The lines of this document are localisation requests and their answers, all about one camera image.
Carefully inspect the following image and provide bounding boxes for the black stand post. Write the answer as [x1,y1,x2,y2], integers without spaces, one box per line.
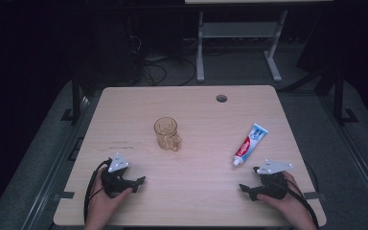
[60,71,84,123]
[284,63,360,127]

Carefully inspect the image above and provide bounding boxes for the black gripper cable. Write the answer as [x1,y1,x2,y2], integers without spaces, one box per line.
[82,158,113,223]
[282,172,321,230]

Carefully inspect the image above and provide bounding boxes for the black floor cables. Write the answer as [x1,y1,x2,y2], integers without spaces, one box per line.
[127,33,199,87]

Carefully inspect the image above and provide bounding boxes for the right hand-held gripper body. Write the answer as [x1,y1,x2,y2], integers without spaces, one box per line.
[252,159,294,201]

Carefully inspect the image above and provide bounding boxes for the blue and red toothpaste tube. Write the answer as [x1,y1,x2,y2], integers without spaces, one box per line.
[231,123,269,168]

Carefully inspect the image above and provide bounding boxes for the person's left hand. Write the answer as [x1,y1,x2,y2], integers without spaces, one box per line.
[85,167,134,224]

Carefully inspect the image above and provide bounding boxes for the person's right hand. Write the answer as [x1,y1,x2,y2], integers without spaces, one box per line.
[256,171,315,223]

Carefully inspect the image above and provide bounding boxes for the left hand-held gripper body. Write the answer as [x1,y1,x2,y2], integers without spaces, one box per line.
[100,152,139,199]

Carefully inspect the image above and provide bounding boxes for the white metal stand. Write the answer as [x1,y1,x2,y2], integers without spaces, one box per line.
[195,9,289,83]

